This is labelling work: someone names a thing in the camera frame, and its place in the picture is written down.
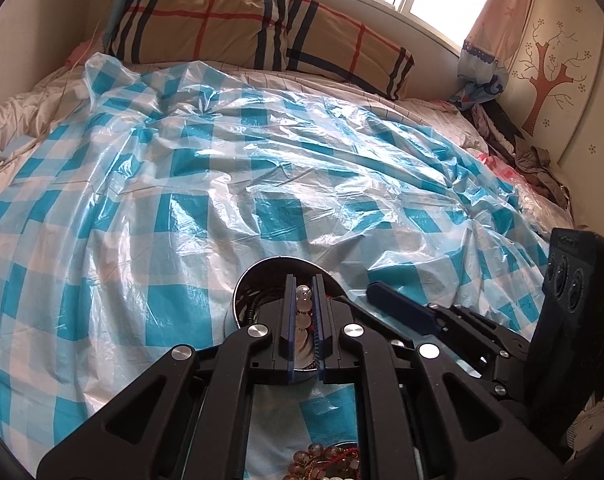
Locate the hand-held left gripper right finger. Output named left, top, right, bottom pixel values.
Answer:
left=312, top=275, right=565, bottom=480

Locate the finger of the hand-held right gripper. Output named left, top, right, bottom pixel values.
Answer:
left=366, top=281, right=530, bottom=376

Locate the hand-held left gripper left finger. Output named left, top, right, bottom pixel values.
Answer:
left=37, top=275, right=298, bottom=480

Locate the translucent bead bracelet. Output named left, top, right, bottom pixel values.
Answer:
left=295, top=284, right=315, bottom=368

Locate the round metal tin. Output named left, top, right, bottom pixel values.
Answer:
left=221, top=256, right=352, bottom=373

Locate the brown bead bracelet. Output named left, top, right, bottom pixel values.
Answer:
left=288, top=442, right=333, bottom=478

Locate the red bead bracelet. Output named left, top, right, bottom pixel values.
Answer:
left=327, top=446, right=361, bottom=476

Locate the red plastic bag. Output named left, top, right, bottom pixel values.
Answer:
left=477, top=152, right=520, bottom=186

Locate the blue checkered plastic sheet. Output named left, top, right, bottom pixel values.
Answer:
left=0, top=52, right=573, bottom=480

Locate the pile of dark clothes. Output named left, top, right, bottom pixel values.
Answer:
left=464, top=97, right=575, bottom=211

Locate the cream tree print panel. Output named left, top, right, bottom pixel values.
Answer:
left=502, top=0, right=604, bottom=241

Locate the plaid pillow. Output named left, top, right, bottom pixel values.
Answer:
left=104, top=0, right=295, bottom=71
left=282, top=0, right=417, bottom=102

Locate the pink cloth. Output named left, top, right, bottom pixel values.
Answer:
left=66, top=39, right=105, bottom=70

